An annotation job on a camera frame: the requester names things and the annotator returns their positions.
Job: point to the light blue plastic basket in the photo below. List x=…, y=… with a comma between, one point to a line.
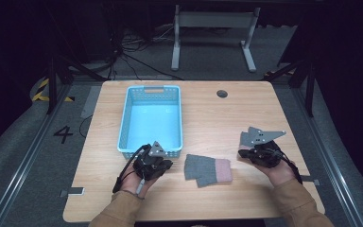
x=151, y=119

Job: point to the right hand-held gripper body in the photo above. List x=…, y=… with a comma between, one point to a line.
x=264, y=151

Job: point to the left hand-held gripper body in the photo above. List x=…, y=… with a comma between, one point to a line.
x=149, y=165

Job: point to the small grey tape strip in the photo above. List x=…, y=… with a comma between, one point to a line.
x=312, y=180
x=74, y=191

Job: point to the black metal stand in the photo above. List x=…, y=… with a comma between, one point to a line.
x=53, y=85
x=308, y=88

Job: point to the wide grey floor strip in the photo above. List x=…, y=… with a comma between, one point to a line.
x=90, y=102

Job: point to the person's right hand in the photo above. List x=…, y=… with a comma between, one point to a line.
x=280, y=175

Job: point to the yellow and black hazard tape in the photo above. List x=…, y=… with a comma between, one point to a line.
x=41, y=94

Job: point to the person's left hand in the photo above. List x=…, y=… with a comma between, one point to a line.
x=129, y=183

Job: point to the white metal table frame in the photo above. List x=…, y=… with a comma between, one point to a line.
x=214, y=19

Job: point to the dark round table grommet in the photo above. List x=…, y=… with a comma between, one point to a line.
x=222, y=93

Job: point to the metal floor rail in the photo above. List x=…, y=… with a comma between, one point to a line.
x=28, y=154
x=327, y=151

